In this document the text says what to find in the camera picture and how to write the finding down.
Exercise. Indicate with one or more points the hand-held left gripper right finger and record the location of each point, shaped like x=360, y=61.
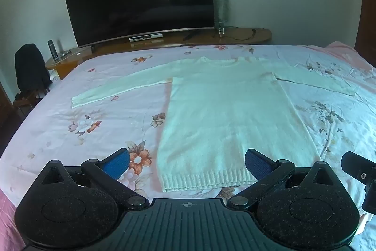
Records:
x=258, y=164

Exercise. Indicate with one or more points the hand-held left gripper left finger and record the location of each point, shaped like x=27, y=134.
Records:
x=119, y=162

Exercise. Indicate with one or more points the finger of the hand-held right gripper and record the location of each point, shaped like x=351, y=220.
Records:
x=357, y=167

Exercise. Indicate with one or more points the white knit sweater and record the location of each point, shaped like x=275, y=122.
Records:
x=220, y=121

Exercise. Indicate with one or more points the floral bed sheet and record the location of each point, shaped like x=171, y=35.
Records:
x=58, y=133

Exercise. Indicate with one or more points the pink blanket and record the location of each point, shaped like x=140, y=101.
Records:
x=352, y=52

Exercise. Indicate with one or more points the silver set-top box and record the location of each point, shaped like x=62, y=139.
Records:
x=146, y=37

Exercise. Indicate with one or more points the black chair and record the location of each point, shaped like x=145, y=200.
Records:
x=30, y=68

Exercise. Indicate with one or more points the wooden television stand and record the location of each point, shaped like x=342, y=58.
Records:
x=205, y=37

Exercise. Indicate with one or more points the dark wooden door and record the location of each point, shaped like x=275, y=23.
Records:
x=367, y=4

